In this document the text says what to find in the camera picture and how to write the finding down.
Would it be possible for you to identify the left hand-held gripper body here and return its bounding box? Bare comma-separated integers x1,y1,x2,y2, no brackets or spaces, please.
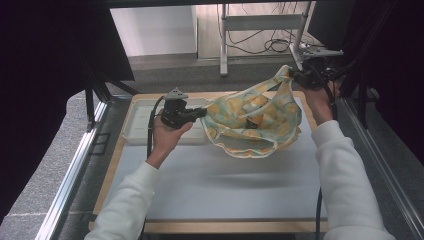
160,87,196,130

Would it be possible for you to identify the white plastic tray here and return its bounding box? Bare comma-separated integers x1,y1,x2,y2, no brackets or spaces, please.
121,97,209,147

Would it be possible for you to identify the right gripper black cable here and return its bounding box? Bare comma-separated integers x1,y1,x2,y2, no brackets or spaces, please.
308,63,338,240

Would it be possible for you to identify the aluminium frame rail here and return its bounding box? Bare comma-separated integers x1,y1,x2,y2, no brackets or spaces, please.
34,99,113,240
341,96,424,240

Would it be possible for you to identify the yellow floral patterned garment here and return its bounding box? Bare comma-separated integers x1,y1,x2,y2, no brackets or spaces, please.
199,64,304,159

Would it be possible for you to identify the black floor cable bundle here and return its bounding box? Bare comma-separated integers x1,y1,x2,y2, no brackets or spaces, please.
226,3,321,56

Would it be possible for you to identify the person's right hand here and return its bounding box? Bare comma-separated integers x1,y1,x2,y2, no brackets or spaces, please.
298,79,341,127

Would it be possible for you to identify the black frame crossbar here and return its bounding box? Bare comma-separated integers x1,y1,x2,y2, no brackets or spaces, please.
103,0,354,9

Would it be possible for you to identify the white metal desk frame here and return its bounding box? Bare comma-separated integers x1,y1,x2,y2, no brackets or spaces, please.
219,2,316,77

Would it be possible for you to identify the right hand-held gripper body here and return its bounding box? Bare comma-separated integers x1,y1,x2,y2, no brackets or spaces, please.
294,47,344,90

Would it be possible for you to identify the white wall panel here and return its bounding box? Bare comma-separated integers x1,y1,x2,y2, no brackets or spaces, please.
109,5,198,58

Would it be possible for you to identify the black metal stand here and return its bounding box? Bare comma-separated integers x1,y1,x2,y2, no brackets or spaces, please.
83,63,140,132
328,0,398,130

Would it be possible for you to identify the grey table mat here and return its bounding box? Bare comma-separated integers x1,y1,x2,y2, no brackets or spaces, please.
101,96,329,222

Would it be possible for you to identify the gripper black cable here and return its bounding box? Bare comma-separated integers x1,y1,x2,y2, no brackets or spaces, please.
308,63,338,240
145,95,167,160

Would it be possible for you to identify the dark monitor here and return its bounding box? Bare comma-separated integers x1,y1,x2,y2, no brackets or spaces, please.
307,0,358,51

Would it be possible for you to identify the person's left hand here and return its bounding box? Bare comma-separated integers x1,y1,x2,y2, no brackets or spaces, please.
145,114,194,169

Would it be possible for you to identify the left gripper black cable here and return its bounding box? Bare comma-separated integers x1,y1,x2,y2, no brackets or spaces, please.
145,95,167,160

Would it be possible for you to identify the black curtain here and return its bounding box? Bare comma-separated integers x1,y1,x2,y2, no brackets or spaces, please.
0,0,136,224
333,0,424,164

